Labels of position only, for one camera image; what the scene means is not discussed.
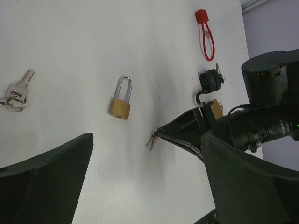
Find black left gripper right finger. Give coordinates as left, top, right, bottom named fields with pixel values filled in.
left=201, top=133, right=299, bottom=224

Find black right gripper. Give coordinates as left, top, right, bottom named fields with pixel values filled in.
left=156, top=103, right=222, bottom=161

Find small brass padlock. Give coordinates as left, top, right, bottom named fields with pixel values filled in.
left=109, top=76, right=133, bottom=120

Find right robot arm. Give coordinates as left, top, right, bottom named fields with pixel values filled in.
left=153, top=50, right=299, bottom=159

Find small silver keys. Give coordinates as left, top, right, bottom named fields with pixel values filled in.
left=146, top=132, right=160, bottom=151

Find red cable padlock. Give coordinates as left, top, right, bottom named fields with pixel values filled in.
left=195, top=9, right=215, bottom=61

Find blue lock keys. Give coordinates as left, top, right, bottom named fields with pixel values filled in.
left=0, top=70, right=35, bottom=112

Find black padlock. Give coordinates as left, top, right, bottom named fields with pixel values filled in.
left=195, top=69, right=224, bottom=104

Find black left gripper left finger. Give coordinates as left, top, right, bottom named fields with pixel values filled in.
left=0, top=133, right=93, bottom=224

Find large brass padlock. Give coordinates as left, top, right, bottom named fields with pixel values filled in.
left=203, top=99, right=223, bottom=119

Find black-headed keys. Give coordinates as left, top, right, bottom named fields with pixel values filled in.
left=216, top=63, right=227, bottom=83

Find aluminium frame post right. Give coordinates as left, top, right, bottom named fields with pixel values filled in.
left=241, top=0, right=272, bottom=14

